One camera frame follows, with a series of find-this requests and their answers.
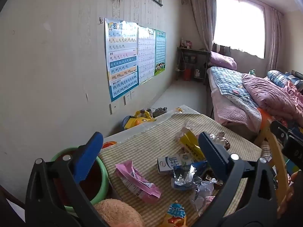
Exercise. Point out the blue silver foil wrapper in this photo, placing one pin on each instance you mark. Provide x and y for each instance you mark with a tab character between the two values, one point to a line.
187	178

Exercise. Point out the white wall socket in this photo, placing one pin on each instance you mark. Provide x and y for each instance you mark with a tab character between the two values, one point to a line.
126	98
112	108

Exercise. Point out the grey shoes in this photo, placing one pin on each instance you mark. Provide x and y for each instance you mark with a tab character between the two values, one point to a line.
159	111

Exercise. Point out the orange snack packet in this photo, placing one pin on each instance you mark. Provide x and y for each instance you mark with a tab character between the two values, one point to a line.
175	215

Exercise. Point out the blue alphabet wall poster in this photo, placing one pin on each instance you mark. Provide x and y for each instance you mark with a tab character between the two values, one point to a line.
122	59

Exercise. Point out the pink snack wrapper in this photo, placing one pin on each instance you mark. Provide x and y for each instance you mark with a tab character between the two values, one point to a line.
135	182

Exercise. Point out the yellow cardboard box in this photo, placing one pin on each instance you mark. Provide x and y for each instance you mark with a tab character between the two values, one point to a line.
190	144

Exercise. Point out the small green plush toy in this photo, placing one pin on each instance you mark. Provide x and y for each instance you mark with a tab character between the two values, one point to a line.
252	72

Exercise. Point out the wooden chair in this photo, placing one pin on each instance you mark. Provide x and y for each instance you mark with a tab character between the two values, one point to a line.
277	151

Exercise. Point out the golden brown wrapper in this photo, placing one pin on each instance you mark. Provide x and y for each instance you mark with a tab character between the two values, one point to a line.
210	178

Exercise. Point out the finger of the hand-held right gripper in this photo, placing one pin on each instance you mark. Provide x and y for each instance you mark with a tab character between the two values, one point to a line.
280	131

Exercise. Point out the red bucket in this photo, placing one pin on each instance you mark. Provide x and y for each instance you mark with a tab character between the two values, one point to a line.
187	74

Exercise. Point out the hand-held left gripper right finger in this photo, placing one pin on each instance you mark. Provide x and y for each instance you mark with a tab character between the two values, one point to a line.
210	151

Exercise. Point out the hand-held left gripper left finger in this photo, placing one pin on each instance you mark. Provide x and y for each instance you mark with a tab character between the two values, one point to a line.
88	156

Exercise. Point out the green chart wall poster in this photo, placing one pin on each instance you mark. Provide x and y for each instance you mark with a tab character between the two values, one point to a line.
160	52

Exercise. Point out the bright window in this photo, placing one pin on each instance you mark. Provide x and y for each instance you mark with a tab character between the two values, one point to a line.
239	23

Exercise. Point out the silver brown wrapper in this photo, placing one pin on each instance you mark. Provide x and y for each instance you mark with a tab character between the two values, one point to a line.
220	138

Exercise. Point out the blue patterned pillow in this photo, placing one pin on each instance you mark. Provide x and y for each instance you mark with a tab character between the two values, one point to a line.
279	78

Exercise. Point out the white blue milk carton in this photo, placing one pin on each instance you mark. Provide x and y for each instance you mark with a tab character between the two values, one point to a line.
172	163

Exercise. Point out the striped beige mat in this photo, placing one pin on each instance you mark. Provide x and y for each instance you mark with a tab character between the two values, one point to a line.
151	144

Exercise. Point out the tan plush toy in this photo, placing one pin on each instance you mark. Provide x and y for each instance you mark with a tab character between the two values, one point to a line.
118	214

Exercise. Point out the purple pillow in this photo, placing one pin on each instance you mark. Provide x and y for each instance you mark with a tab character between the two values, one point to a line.
222	60

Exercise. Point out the black metal shelf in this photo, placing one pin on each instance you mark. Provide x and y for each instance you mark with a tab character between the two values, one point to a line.
193	50

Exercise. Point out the green-rimmed red bin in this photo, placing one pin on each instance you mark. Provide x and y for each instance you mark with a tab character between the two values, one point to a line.
104	184

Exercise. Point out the pink patterned curtain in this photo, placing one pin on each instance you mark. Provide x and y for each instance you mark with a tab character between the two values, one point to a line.
203	16
274	40

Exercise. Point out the yellow toy car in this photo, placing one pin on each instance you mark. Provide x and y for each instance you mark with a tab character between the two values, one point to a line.
138	121

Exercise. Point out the small wall hook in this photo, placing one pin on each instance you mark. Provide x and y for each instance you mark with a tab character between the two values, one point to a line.
101	21

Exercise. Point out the white chart wall poster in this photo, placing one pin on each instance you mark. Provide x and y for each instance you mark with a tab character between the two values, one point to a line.
146	54

